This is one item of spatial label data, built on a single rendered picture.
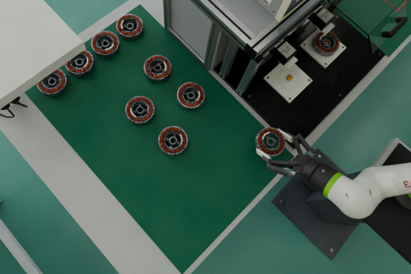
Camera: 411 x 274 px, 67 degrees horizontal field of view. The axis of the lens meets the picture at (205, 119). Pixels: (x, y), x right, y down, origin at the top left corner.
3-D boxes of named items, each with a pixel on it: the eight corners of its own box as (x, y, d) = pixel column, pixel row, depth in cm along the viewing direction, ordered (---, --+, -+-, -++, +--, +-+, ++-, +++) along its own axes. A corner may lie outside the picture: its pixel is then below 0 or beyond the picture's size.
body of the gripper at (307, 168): (308, 187, 107) (287, 172, 113) (324, 171, 110) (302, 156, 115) (308, 176, 102) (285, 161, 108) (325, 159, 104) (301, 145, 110)
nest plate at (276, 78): (311, 81, 134) (312, 80, 132) (288, 103, 129) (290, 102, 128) (285, 57, 136) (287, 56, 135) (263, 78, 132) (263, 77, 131)
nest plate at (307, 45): (345, 48, 140) (347, 47, 139) (325, 68, 136) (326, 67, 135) (320, 26, 143) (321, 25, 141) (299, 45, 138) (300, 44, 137)
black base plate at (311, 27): (382, 57, 143) (386, 54, 141) (293, 149, 126) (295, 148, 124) (307, -9, 151) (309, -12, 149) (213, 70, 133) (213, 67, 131)
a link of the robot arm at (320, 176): (341, 166, 99) (323, 185, 97) (339, 183, 108) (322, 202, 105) (325, 155, 103) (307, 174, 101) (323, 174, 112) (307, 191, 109)
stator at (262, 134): (288, 144, 121) (292, 142, 118) (269, 163, 118) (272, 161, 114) (268, 123, 123) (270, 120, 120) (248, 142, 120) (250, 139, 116)
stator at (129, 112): (146, 94, 127) (145, 90, 123) (159, 117, 124) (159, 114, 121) (121, 107, 124) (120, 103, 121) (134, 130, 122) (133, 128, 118)
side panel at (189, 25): (213, 66, 134) (224, 22, 103) (208, 71, 133) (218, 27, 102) (169, 24, 138) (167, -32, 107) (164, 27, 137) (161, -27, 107)
